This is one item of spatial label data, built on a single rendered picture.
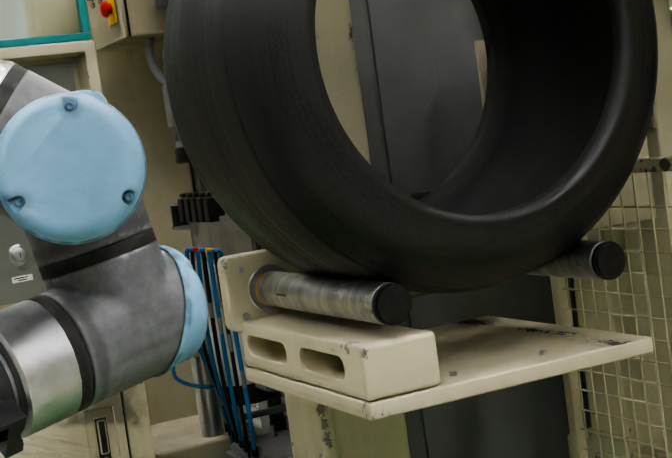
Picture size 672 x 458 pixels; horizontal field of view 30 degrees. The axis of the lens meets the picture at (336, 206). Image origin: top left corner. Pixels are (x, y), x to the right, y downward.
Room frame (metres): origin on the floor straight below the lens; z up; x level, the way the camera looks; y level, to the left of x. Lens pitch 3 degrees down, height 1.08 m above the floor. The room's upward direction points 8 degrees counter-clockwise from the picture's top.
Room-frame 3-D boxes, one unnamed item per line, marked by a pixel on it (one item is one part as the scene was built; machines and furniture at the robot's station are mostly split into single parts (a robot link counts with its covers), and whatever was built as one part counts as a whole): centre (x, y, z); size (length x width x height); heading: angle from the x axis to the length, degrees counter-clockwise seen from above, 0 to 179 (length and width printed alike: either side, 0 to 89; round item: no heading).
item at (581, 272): (1.57, -0.23, 0.90); 0.35 x 0.05 x 0.05; 25
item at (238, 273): (1.68, -0.02, 0.90); 0.40 x 0.03 x 0.10; 115
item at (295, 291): (1.45, 0.03, 0.90); 0.35 x 0.05 x 0.05; 25
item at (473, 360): (1.52, -0.10, 0.80); 0.37 x 0.36 x 0.02; 115
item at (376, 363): (1.46, 0.03, 0.84); 0.36 x 0.09 x 0.06; 25
